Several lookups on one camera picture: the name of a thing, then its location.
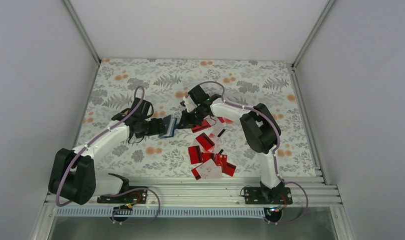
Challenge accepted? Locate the blue card holder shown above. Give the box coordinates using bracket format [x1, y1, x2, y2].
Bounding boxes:
[158, 115, 178, 139]

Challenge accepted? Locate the white floral card front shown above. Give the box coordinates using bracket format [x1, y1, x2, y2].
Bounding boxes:
[196, 159, 223, 179]

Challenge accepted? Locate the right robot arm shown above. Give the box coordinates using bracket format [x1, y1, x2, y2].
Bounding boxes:
[177, 84, 284, 204]

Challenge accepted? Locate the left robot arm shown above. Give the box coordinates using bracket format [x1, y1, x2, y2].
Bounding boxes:
[48, 98, 168, 205]

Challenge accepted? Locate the red card black stripe top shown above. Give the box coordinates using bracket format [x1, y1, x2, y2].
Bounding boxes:
[191, 119, 212, 133]

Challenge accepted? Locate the red card black stripe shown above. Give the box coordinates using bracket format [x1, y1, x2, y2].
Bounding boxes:
[188, 145, 203, 165]
[191, 119, 212, 133]
[195, 133, 215, 151]

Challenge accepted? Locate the red card black stripe middle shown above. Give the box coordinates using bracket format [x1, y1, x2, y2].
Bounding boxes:
[195, 133, 215, 151]

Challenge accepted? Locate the white card black stripe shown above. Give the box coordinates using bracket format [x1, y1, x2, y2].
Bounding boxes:
[207, 116, 226, 138]

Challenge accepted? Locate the red card black stripe left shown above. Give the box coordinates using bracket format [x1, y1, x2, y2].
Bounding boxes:
[188, 145, 203, 165]

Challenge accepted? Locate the translucent red circle card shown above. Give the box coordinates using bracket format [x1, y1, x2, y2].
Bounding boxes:
[219, 117, 234, 124]

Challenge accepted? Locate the red card gold ribbon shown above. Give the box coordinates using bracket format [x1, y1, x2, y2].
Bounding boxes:
[214, 154, 236, 177]

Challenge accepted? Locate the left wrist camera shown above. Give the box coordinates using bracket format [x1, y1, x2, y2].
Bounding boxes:
[129, 100, 154, 120]

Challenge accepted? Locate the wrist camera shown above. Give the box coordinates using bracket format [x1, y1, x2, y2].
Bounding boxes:
[129, 100, 154, 120]
[188, 85, 210, 105]

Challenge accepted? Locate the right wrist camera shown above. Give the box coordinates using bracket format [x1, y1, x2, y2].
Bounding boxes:
[188, 85, 210, 105]

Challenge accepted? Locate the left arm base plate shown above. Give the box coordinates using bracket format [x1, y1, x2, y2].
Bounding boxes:
[97, 186, 148, 205]

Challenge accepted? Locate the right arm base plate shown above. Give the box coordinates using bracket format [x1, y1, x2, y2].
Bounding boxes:
[240, 185, 293, 205]

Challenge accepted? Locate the aluminium rail frame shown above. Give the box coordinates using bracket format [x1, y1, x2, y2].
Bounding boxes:
[130, 176, 343, 207]

